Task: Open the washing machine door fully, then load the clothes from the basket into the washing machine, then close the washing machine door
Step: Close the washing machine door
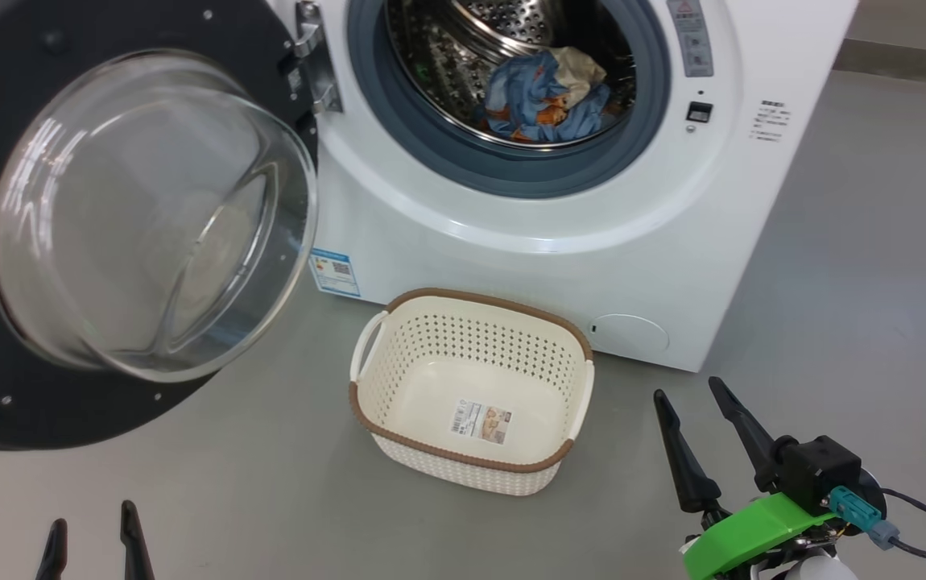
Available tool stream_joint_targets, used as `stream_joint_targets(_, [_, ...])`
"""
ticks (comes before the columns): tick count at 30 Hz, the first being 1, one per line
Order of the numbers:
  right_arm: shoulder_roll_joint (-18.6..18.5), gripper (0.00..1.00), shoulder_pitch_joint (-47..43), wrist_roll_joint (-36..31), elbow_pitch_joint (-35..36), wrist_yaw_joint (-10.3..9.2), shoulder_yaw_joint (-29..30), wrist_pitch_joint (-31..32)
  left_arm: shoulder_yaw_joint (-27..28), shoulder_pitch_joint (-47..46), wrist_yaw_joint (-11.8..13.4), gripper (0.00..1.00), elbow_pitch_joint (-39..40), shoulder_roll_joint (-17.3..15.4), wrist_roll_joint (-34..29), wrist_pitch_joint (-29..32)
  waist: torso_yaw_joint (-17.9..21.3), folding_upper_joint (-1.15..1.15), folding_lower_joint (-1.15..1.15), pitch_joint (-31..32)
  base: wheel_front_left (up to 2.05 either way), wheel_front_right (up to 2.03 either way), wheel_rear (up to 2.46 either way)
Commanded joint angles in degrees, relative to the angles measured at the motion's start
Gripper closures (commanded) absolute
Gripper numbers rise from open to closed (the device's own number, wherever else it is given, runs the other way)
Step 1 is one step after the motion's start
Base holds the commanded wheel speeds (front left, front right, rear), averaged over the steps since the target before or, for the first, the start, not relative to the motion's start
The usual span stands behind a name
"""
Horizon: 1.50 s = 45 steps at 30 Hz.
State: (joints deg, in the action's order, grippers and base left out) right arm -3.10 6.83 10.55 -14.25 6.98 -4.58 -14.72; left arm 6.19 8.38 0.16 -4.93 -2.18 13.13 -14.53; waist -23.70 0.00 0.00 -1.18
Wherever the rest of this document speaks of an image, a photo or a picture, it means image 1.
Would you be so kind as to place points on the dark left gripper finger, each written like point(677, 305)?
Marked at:
point(135, 552)
point(54, 556)

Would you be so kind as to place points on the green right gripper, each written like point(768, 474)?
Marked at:
point(753, 532)

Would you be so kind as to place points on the cream patterned garment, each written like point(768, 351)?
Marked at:
point(580, 72)

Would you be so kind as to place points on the blue patterned garment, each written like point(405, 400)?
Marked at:
point(519, 93)

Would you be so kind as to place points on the white front-load washing machine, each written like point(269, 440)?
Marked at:
point(592, 258)

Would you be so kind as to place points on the paper basket label sticker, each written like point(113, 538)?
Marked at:
point(481, 421)

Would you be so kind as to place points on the white perforated basket brown rim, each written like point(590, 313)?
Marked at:
point(463, 338)

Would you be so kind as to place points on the blue energy label sticker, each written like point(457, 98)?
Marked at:
point(334, 272)

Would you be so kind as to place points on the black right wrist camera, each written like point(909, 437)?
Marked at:
point(821, 467)

